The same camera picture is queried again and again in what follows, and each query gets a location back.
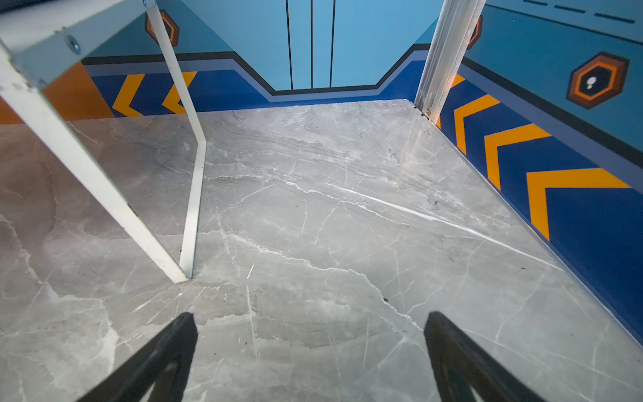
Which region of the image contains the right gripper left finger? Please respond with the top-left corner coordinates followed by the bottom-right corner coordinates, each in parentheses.
top-left (80, 313), bottom-right (199, 401)

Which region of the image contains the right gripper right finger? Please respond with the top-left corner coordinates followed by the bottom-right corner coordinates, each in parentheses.
top-left (424, 311), bottom-right (543, 401)

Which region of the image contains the white two-tier metal shelf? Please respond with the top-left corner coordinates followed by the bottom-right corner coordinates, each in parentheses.
top-left (1, 1), bottom-right (207, 283)

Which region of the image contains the aluminium corner post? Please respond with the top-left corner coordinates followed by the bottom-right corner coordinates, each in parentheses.
top-left (415, 0), bottom-right (486, 124)

